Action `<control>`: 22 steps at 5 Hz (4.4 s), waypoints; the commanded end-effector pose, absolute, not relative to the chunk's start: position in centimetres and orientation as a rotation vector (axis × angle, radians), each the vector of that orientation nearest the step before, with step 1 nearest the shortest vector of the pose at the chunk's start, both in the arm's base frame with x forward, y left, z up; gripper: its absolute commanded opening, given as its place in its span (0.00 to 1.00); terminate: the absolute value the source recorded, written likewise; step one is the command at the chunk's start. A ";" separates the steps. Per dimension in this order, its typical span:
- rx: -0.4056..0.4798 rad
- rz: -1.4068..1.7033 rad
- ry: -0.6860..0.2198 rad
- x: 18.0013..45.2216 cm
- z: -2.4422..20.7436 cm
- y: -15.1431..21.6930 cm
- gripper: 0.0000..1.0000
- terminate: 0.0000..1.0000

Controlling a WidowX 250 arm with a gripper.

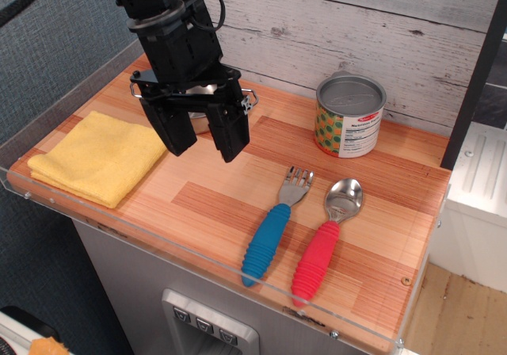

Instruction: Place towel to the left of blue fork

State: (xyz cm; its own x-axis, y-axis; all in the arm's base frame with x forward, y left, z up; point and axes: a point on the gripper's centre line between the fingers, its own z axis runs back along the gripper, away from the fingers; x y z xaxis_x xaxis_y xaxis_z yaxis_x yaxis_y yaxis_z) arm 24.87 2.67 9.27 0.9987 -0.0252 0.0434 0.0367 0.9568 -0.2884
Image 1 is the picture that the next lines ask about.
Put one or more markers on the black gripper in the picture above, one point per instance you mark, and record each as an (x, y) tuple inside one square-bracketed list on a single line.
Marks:
[(184, 51)]

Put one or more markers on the yellow towel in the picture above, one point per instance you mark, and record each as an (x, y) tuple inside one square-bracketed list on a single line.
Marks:
[(101, 159)]

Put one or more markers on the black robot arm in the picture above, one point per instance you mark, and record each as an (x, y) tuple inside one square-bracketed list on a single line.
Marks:
[(187, 75)]

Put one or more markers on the small silver metal pot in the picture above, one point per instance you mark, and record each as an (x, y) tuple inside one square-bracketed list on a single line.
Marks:
[(193, 100)]

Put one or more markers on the toy food can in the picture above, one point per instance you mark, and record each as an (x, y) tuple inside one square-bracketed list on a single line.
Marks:
[(348, 114)]

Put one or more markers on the clear acrylic table guard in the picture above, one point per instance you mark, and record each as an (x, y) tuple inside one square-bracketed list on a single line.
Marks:
[(201, 211)]

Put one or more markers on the silver button panel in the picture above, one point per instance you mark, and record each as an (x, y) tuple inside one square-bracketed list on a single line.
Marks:
[(198, 329)]

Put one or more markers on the white plastic appliance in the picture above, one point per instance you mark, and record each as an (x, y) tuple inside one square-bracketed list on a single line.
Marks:
[(470, 235)]

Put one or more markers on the blue handled fork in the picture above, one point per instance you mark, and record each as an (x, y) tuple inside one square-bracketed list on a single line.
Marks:
[(263, 246)]

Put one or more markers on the red handled spoon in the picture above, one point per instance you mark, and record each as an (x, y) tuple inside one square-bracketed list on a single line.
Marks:
[(342, 202)]

